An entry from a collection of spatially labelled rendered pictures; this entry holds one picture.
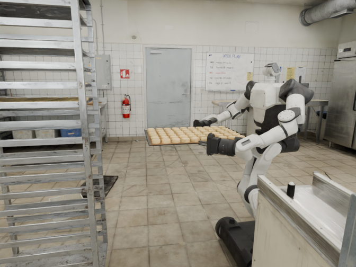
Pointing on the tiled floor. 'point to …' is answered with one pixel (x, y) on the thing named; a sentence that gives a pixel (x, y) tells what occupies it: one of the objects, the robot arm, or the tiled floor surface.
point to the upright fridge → (343, 99)
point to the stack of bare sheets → (109, 180)
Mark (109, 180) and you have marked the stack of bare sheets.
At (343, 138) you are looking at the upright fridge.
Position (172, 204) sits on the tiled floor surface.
